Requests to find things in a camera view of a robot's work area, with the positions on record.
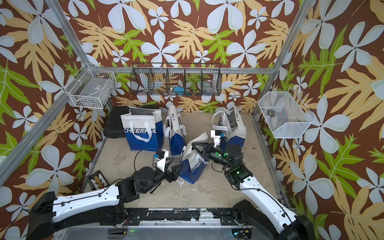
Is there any narrow takeout bag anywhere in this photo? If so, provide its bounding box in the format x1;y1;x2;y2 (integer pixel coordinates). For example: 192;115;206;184
163;105;187;156

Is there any white mesh bin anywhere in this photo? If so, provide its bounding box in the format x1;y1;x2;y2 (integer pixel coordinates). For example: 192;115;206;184
258;88;315;139

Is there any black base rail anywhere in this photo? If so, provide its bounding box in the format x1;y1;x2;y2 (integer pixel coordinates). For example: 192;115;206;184
123;208;245;226

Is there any black plastic tool case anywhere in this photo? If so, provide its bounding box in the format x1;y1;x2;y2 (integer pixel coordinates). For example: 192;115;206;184
103;105;160;139

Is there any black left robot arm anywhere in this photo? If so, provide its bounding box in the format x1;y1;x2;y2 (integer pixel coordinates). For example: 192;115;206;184
26;163;183;240

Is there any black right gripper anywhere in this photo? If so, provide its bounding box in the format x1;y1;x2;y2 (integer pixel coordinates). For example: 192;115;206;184
193;143;235;172

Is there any white wire basket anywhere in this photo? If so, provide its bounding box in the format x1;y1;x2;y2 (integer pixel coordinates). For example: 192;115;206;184
65;64;117;109

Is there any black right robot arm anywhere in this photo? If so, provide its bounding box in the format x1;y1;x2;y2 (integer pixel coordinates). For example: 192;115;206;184
192;143;316;240

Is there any black wire basket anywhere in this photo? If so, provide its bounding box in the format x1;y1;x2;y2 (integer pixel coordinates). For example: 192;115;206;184
128;63;223;96

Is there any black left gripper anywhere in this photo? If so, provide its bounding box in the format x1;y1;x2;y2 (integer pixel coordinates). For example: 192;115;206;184
142;155;183;194

